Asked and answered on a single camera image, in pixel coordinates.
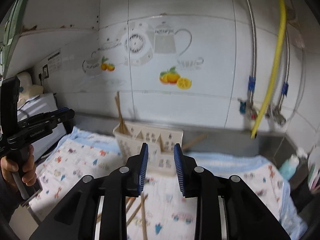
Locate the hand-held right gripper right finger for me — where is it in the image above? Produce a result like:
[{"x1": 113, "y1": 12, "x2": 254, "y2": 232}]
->
[{"x1": 174, "y1": 143, "x2": 292, "y2": 240}]

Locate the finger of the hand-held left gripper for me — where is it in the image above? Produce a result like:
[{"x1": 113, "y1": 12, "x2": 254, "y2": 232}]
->
[
  {"x1": 30, "y1": 107, "x2": 70, "y2": 121},
  {"x1": 19, "y1": 109, "x2": 75, "y2": 130}
]

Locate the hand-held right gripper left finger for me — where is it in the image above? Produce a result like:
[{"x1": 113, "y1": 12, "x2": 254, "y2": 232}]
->
[{"x1": 29, "y1": 142, "x2": 150, "y2": 240}]

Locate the cream plastic chopstick holder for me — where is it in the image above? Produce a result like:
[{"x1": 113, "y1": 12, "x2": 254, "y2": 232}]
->
[{"x1": 113, "y1": 121, "x2": 185, "y2": 178}]

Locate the bundle of wooden chopsticks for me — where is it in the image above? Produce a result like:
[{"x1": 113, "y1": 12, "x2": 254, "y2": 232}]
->
[{"x1": 125, "y1": 134, "x2": 208, "y2": 240}]

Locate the brown wooden chopstick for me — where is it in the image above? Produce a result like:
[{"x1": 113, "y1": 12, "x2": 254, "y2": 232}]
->
[
  {"x1": 114, "y1": 97, "x2": 126, "y2": 133},
  {"x1": 116, "y1": 91, "x2": 123, "y2": 128}
]

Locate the person's left forearm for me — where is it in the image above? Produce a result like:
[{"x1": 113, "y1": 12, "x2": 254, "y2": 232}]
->
[{"x1": 0, "y1": 177, "x2": 28, "y2": 223}]

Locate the person's left hand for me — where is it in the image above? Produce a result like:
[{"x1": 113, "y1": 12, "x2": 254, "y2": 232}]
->
[{"x1": 1, "y1": 146, "x2": 37, "y2": 187}]

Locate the white microwave oven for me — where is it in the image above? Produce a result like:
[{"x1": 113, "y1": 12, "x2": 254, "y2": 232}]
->
[{"x1": 16, "y1": 92, "x2": 68, "y2": 163}]

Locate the printed cartoon blanket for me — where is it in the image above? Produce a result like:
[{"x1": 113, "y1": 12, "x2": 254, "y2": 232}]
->
[{"x1": 30, "y1": 126, "x2": 308, "y2": 240}]

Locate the white instruction label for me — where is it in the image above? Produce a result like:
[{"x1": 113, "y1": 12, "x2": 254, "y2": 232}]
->
[{"x1": 47, "y1": 49, "x2": 62, "y2": 75}]

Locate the turquoise bottle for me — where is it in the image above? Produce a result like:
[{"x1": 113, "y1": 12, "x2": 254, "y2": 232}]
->
[{"x1": 278, "y1": 147, "x2": 308, "y2": 181}]

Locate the chrome water valve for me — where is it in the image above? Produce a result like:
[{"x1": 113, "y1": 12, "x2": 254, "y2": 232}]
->
[{"x1": 268, "y1": 105, "x2": 287, "y2": 126}]

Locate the thin white tube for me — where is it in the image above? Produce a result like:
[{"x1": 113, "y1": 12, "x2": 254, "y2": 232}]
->
[{"x1": 292, "y1": 30, "x2": 308, "y2": 120}]

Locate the wall socket with plug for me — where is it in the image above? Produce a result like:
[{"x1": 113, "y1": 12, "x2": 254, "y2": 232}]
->
[{"x1": 39, "y1": 64, "x2": 49, "y2": 80}]

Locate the bowl and oranges wall decal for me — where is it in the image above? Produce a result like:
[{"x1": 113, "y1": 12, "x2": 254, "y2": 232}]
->
[{"x1": 82, "y1": 51, "x2": 116, "y2": 77}]

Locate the casserole pot wall decal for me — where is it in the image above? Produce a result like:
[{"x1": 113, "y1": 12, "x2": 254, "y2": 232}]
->
[{"x1": 97, "y1": 40, "x2": 123, "y2": 53}]

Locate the green wall cabinet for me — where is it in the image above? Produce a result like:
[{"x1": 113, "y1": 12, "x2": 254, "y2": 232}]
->
[{"x1": 0, "y1": 0, "x2": 33, "y2": 80}]

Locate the red handled water valve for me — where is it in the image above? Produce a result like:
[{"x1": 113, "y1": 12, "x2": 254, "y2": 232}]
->
[{"x1": 238, "y1": 99, "x2": 259, "y2": 123}]

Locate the sliced oranges wall decal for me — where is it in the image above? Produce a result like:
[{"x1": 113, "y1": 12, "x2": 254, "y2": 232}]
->
[{"x1": 159, "y1": 66, "x2": 193, "y2": 90}]

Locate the clock wall decal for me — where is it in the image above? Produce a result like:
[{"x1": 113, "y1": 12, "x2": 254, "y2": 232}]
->
[{"x1": 121, "y1": 21, "x2": 156, "y2": 67}]

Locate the teapot wall decal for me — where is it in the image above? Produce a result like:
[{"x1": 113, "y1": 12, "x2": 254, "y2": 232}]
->
[{"x1": 153, "y1": 21, "x2": 193, "y2": 57}]

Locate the long braided metal hose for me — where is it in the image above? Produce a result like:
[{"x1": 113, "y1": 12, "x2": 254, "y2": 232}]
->
[{"x1": 235, "y1": 0, "x2": 258, "y2": 105}]

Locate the yellow gas hose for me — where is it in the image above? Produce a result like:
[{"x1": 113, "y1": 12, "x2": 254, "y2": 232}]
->
[{"x1": 250, "y1": 0, "x2": 287, "y2": 139}]

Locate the short braided metal hose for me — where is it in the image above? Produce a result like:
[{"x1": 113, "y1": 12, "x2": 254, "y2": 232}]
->
[{"x1": 275, "y1": 29, "x2": 291, "y2": 110}]

